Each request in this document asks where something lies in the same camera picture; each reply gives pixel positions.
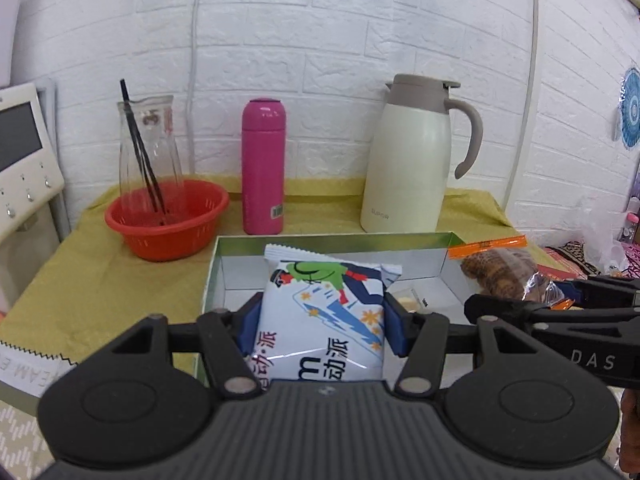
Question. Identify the cream thermal jug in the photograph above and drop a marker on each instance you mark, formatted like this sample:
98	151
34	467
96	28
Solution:
405	170

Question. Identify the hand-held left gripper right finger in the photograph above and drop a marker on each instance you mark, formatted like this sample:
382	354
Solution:
395	327

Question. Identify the red plastic basket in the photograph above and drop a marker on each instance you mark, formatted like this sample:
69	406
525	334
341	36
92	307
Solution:
165	240

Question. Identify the dark patterned cloth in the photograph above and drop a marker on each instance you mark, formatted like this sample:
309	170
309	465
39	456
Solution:
575	255

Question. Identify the white blue snack packet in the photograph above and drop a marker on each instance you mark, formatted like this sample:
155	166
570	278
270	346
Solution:
320	320

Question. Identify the white appliance with screen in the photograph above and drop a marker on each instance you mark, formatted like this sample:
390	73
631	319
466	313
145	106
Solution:
25	160

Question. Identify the pink thermos bottle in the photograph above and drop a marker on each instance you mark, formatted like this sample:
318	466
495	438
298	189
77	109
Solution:
262	170

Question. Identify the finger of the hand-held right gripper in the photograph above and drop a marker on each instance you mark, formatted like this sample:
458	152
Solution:
550	316
615	290

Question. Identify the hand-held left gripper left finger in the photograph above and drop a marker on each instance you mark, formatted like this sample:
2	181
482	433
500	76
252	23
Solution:
247	330

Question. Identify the clear cookie bag orange zip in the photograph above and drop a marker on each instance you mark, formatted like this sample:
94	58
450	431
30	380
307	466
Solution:
495	270

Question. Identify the white cardboard box green rim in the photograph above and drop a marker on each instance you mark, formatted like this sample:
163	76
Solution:
240	270

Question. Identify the yellow tablecloth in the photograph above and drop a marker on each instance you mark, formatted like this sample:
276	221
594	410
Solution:
100	290

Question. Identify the white wall pipe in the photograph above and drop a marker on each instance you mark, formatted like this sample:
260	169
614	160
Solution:
533	60

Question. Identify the clear plastic bag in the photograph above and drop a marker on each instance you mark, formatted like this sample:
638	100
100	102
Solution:
600	230

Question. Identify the white zigzag printed box lid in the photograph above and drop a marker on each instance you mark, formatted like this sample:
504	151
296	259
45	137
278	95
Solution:
25	375

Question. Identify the blue round wall decoration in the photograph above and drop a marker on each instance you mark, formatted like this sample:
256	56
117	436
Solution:
631	110

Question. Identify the clear glass carafe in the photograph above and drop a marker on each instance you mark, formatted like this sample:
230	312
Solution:
161	160

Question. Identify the small clear yellow snack packet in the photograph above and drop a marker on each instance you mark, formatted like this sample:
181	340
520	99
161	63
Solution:
407	301

